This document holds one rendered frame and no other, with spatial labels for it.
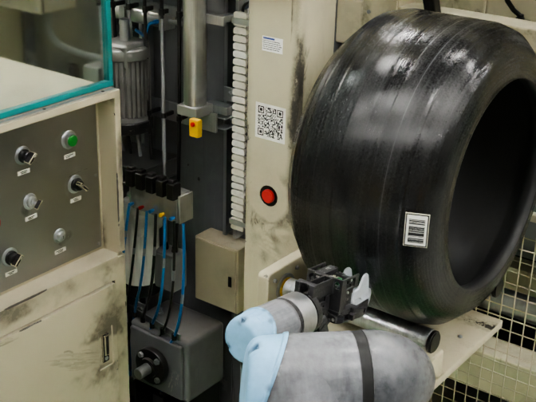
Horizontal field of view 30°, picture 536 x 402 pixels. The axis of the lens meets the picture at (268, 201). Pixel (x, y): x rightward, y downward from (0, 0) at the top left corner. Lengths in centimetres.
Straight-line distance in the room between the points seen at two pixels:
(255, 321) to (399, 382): 39
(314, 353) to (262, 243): 99
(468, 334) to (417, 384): 96
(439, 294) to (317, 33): 57
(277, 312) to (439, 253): 34
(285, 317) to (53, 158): 71
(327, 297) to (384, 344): 49
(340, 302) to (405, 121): 32
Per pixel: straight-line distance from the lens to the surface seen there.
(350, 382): 115
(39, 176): 204
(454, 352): 207
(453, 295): 184
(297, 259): 207
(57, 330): 213
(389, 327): 192
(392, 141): 166
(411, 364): 118
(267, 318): 151
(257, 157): 206
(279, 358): 114
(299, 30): 193
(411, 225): 166
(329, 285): 164
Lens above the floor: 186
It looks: 23 degrees down
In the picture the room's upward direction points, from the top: 2 degrees clockwise
